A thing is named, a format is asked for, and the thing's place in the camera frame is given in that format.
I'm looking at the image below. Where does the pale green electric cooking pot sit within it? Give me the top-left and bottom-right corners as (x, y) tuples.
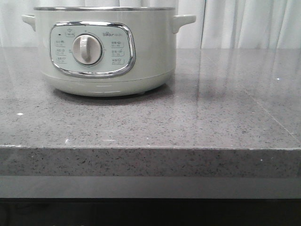
(22, 7), (196, 97)

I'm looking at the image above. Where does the white curtain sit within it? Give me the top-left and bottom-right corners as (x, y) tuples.
(0, 0), (301, 48)

